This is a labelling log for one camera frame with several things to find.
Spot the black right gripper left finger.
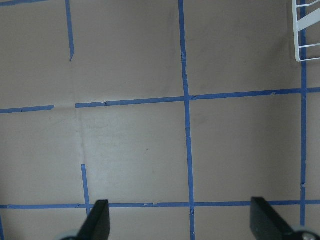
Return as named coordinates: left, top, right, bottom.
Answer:
left=76, top=199, right=111, bottom=240

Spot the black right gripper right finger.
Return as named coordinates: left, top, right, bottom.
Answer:
left=250, top=197, right=300, bottom=240

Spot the white wire cup rack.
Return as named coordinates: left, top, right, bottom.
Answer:
left=291, top=0, right=320, bottom=63

